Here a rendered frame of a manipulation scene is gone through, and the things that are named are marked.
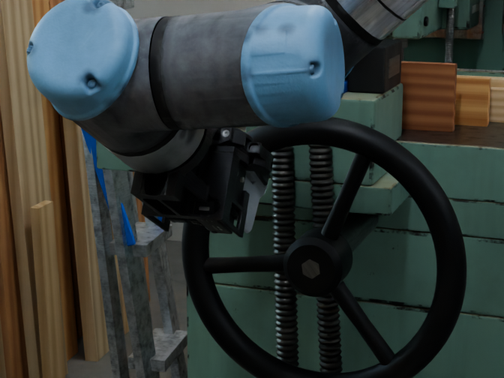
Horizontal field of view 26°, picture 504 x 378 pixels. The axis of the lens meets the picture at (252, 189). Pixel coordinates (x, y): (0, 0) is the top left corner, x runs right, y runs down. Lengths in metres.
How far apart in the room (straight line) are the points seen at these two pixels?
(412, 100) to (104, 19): 0.64
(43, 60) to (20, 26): 1.94
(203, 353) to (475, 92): 0.46
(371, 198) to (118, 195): 1.09
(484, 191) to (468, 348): 0.18
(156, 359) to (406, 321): 1.07
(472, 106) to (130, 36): 0.69
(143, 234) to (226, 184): 1.41
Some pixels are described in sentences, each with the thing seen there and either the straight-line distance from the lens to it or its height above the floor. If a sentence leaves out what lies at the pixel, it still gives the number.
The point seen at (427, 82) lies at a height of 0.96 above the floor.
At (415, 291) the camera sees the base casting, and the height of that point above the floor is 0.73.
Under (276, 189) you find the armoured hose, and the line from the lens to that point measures 1.14.
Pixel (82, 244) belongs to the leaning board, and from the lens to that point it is 2.86.
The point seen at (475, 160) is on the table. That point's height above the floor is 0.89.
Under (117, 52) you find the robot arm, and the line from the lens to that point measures 0.68.
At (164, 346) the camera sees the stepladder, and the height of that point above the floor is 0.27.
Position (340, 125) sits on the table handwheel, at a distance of 1.03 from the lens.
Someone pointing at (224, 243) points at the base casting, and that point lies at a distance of 1.30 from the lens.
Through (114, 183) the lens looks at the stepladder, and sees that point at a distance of 2.15.
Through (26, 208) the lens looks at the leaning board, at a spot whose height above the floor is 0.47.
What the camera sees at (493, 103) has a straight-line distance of 1.34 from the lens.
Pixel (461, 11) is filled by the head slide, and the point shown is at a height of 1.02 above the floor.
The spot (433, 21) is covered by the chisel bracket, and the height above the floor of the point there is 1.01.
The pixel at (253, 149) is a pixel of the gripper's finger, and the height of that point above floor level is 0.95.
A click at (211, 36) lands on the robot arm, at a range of 0.68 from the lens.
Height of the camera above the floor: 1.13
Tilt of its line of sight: 14 degrees down
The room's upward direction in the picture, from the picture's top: straight up
